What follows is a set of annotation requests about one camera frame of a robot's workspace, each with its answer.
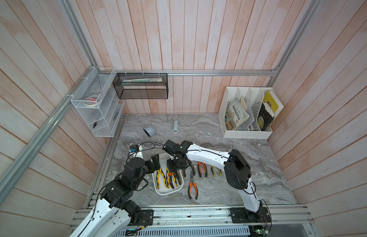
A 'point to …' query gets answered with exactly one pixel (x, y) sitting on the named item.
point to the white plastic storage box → (160, 181)
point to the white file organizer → (251, 98)
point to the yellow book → (275, 105)
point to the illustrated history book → (235, 116)
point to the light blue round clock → (149, 131)
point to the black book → (265, 118)
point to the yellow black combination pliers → (167, 178)
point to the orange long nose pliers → (191, 184)
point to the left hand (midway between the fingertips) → (151, 159)
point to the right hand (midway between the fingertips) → (172, 169)
